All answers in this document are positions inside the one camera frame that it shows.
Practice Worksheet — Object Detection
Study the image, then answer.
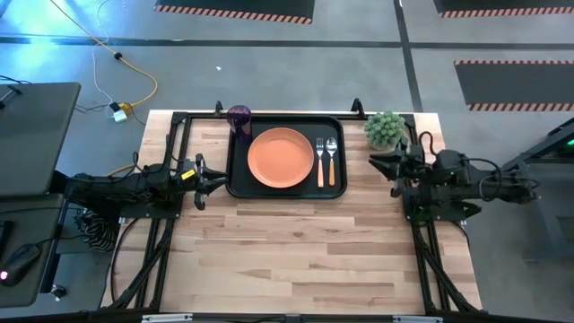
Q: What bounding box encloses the black hazard-striped floor mat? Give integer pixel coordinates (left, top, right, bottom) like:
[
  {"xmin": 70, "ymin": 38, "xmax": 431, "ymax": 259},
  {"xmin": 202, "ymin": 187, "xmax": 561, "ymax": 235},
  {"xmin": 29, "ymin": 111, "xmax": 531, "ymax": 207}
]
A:
[
  {"xmin": 153, "ymin": 0, "xmax": 317, "ymax": 25},
  {"xmin": 453, "ymin": 58, "xmax": 574, "ymax": 113},
  {"xmin": 431, "ymin": 0, "xmax": 574, "ymax": 20}
]

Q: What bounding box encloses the green potted plant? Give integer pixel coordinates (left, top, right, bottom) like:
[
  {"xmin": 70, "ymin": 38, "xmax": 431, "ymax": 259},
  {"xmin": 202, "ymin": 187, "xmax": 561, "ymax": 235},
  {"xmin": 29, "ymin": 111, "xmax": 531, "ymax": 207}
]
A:
[{"xmin": 362, "ymin": 110, "xmax": 407, "ymax": 152}]

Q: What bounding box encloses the fork with orange handle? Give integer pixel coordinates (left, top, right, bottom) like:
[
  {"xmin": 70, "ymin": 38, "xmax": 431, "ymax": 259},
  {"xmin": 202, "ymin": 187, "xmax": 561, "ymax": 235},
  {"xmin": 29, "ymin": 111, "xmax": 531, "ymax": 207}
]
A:
[{"xmin": 315, "ymin": 136, "xmax": 326, "ymax": 188}]

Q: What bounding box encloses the orange bowl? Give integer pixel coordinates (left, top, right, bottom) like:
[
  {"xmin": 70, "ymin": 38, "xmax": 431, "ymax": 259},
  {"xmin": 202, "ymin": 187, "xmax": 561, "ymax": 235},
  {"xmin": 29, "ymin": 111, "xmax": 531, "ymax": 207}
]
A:
[{"xmin": 247, "ymin": 127, "xmax": 316, "ymax": 189}]

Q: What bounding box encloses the spoon with orange handle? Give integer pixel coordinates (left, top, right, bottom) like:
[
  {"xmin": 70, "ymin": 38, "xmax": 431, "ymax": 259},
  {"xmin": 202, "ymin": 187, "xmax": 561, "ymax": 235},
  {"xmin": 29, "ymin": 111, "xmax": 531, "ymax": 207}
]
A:
[{"xmin": 325, "ymin": 135, "xmax": 339, "ymax": 188}]

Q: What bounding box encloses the black plastic tray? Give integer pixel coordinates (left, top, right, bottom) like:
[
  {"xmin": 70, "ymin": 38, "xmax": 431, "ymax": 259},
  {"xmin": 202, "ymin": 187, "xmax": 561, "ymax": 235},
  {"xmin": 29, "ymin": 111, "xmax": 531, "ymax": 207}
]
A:
[{"xmin": 224, "ymin": 114, "xmax": 349, "ymax": 200}]

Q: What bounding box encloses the purple cup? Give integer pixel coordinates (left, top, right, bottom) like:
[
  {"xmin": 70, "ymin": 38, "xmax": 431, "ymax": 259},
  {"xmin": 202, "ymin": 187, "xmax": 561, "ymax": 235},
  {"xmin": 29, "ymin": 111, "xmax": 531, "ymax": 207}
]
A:
[{"xmin": 225, "ymin": 104, "xmax": 254, "ymax": 145}]

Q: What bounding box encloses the black computer mouse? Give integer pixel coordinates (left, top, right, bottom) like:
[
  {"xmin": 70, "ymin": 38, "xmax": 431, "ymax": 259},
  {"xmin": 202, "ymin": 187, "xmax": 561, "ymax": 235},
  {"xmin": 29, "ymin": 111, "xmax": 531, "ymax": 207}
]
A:
[{"xmin": 0, "ymin": 242, "xmax": 42, "ymax": 288}]

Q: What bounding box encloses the grey metal stand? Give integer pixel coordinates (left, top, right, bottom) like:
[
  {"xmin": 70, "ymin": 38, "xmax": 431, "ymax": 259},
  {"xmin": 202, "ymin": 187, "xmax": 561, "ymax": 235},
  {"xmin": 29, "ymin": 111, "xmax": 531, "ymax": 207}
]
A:
[{"xmin": 501, "ymin": 116, "xmax": 574, "ymax": 262}]

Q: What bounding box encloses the white power adapter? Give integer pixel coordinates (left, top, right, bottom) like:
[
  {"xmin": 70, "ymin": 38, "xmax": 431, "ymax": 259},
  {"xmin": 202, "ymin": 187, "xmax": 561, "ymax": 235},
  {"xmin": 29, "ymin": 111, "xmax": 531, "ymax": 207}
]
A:
[{"xmin": 109, "ymin": 101, "xmax": 134, "ymax": 124}]

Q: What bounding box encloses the white cable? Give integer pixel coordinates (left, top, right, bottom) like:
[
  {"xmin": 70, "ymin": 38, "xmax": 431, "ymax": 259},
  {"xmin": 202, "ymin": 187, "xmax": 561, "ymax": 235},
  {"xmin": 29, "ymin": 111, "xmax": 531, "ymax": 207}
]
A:
[{"xmin": 91, "ymin": 0, "xmax": 127, "ymax": 113}]

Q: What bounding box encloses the striped coiled cable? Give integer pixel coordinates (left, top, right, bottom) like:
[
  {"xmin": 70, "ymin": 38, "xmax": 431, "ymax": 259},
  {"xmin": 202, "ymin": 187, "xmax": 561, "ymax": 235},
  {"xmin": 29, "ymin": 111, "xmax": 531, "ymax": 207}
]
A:
[{"xmin": 82, "ymin": 209, "xmax": 119, "ymax": 253}]

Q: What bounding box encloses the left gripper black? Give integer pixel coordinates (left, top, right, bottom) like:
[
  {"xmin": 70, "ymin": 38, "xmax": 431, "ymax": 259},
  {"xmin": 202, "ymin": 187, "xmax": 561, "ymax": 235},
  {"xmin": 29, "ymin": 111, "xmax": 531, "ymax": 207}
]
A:
[{"xmin": 177, "ymin": 153, "xmax": 230, "ymax": 212}]

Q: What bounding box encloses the yellow cable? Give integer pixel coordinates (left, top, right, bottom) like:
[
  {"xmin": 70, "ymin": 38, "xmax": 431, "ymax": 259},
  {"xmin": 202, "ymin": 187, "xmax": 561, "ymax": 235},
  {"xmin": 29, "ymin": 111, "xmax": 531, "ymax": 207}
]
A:
[{"xmin": 48, "ymin": 0, "xmax": 160, "ymax": 111}]

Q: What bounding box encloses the dark grey desk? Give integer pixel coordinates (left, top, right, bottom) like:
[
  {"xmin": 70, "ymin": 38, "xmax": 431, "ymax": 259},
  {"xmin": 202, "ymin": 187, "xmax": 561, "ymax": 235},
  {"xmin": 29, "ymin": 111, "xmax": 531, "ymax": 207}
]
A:
[{"xmin": 0, "ymin": 81, "xmax": 83, "ymax": 309}]

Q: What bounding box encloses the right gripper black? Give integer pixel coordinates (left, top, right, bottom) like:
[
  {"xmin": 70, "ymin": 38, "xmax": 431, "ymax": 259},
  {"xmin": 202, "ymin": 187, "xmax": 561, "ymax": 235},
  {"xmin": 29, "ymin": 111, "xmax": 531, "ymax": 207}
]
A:
[{"xmin": 368, "ymin": 142, "xmax": 431, "ymax": 199}]

